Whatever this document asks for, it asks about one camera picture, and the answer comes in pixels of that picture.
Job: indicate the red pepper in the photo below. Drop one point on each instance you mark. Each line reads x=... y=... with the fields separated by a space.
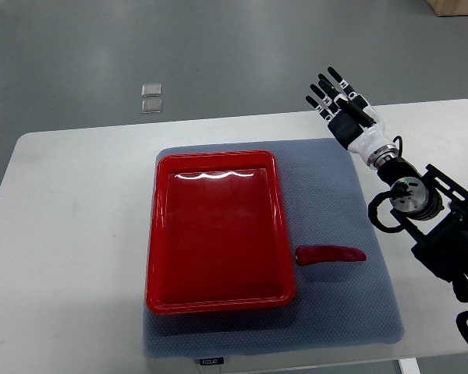
x=310 y=255

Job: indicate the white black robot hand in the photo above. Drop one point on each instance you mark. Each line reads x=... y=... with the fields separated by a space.
x=358 y=130

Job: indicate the blue-grey mesh mat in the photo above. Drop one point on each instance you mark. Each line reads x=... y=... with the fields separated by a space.
x=337 y=304

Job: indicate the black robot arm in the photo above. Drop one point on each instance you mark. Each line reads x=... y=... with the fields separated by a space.
x=416 y=181

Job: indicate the red plastic tray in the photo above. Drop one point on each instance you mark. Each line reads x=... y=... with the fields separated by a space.
x=219 y=238

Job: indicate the wooden box corner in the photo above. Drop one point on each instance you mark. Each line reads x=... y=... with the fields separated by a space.
x=449 y=7

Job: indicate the upper metal floor plate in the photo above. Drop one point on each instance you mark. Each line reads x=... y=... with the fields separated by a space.
x=151 y=90

